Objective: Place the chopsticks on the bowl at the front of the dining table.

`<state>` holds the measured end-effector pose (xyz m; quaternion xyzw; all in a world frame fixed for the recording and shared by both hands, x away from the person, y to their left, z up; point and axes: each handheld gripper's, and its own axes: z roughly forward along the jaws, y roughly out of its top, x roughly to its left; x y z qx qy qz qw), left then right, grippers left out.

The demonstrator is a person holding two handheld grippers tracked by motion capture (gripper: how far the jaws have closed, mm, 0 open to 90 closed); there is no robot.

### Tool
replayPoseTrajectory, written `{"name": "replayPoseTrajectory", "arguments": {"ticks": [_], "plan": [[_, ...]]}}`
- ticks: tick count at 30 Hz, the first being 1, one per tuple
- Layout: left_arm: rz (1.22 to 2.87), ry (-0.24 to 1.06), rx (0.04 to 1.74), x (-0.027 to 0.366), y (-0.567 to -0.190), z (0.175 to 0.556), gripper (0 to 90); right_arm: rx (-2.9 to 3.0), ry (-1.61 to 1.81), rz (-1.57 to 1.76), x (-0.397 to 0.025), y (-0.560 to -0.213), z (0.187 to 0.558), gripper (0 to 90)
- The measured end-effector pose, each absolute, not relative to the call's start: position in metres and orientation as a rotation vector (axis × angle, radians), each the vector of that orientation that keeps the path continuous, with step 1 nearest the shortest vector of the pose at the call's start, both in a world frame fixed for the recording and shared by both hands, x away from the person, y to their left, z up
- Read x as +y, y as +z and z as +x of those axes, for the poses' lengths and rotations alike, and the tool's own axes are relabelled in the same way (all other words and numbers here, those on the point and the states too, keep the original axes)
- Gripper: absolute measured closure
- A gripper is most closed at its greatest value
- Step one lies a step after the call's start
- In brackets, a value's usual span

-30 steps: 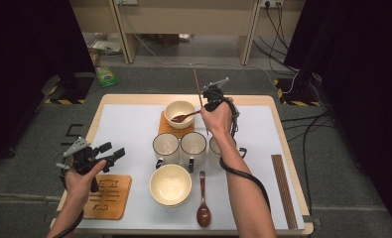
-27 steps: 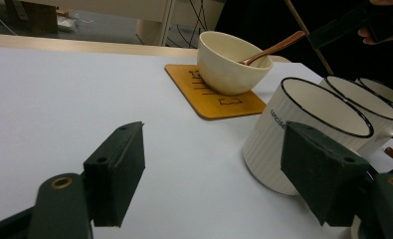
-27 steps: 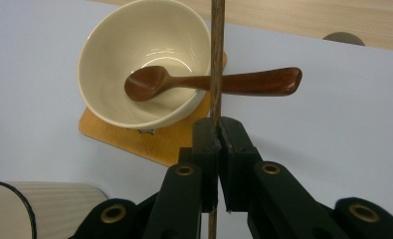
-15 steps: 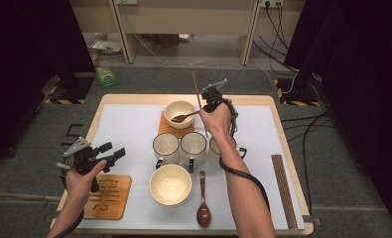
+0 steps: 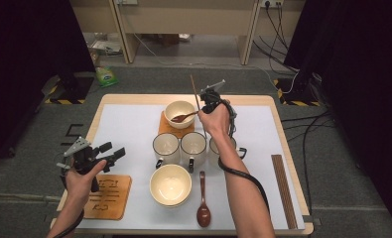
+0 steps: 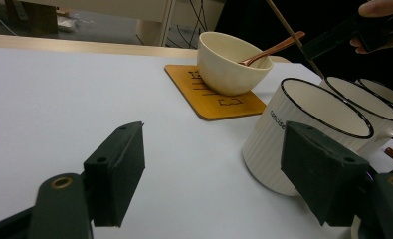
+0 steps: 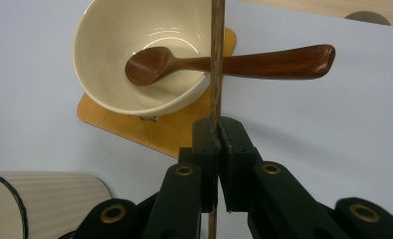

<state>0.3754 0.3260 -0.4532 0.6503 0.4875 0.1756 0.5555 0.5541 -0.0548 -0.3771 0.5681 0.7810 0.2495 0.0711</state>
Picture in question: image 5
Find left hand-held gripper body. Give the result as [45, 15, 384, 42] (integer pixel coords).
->
[63, 136, 109, 193]

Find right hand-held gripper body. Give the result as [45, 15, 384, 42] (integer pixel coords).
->
[199, 78, 227, 115]

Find brown wooden chopstick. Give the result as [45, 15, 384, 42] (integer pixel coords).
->
[190, 73, 208, 140]

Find cream bowl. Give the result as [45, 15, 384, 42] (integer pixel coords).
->
[149, 164, 194, 207]
[152, 197, 191, 209]
[164, 100, 196, 130]

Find brown wooden spoon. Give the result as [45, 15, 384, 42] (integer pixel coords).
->
[196, 171, 212, 228]
[171, 110, 200, 124]

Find square wooden coaster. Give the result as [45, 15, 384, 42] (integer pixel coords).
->
[83, 174, 133, 221]
[158, 110, 196, 139]

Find person's right hand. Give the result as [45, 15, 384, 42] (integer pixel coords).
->
[197, 99, 233, 141]

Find person's left hand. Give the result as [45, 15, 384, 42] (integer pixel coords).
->
[64, 159, 108, 206]

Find white table mat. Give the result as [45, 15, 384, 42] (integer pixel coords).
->
[63, 103, 306, 231]

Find white ribbed mug black rim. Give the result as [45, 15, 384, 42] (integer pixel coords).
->
[208, 133, 248, 170]
[152, 132, 182, 167]
[180, 131, 207, 174]

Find black stand base hazard tape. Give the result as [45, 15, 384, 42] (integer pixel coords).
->
[44, 72, 96, 105]
[273, 73, 322, 107]

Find green tissue packet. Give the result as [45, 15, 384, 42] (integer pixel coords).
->
[94, 65, 119, 88]

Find brown cardboard box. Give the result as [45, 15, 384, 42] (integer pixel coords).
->
[159, 34, 181, 47]

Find beige office desk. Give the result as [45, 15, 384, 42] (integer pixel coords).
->
[249, 0, 306, 38]
[68, 0, 132, 64]
[112, 0, 261, 66]

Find clear plastic bags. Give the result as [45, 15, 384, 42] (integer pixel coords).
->
[90, 32, 124, 57]

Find black curtain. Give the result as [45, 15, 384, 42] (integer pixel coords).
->
[0, 0, 96, 167]
[284, 0, 392, 232]

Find row of brown chopsticks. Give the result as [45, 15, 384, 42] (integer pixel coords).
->
[270, 154, 299, 230]

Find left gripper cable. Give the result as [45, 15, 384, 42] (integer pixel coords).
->
[53, 158, 85, 238]

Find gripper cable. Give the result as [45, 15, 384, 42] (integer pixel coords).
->
[53, 158, 85, 238]
[217, 98, 271, 214]

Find thick black floor cable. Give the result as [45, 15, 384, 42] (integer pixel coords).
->
[252, 39, 300, 73]

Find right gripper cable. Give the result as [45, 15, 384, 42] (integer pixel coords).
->
[217, 98, 271, 214]

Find black plugged power cable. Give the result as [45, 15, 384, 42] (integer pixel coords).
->
[265, 3, 290, 51]

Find thin black floor cable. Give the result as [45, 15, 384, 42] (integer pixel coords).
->
[280, 110, 337, 212]

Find wall power socket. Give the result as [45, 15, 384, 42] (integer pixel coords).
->
[259, 0, 285, 9]

